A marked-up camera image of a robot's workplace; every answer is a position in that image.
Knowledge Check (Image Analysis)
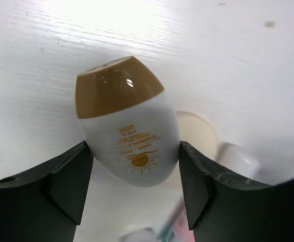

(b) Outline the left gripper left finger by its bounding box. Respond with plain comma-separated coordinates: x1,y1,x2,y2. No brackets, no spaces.
0,142,93,241

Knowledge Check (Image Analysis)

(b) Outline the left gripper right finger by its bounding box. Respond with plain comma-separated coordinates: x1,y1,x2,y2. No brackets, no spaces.
179,141,294,241

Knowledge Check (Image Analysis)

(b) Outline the pink teal spray bottle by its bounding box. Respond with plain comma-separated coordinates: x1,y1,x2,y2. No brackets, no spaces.
118,199,195,242

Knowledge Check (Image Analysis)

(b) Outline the white bottle blue print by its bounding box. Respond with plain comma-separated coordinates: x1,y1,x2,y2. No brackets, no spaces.
216,143,260,179

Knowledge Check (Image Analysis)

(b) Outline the round white powder puff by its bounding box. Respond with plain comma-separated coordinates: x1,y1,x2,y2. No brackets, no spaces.
176,111,219,160

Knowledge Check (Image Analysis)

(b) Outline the white bottle brown cap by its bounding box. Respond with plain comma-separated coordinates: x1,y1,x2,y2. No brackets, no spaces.
75,56,180,187

